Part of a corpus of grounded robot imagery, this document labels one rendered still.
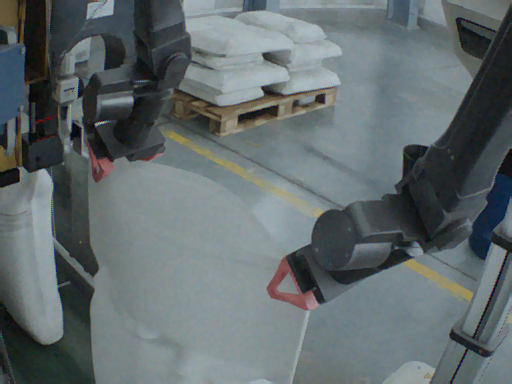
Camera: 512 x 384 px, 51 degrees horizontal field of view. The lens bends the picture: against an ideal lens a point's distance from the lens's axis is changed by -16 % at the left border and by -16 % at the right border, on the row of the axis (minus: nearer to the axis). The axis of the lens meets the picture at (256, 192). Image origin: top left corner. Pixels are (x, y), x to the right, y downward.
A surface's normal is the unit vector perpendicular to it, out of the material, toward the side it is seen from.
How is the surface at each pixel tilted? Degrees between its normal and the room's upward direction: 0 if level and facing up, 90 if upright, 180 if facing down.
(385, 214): 32
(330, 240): 76
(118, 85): 104
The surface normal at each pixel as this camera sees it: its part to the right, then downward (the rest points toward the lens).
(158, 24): 0.49, 0.49
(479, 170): 0.28, 0.80
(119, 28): 0.71, 0.39
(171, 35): 0.60, 0.60
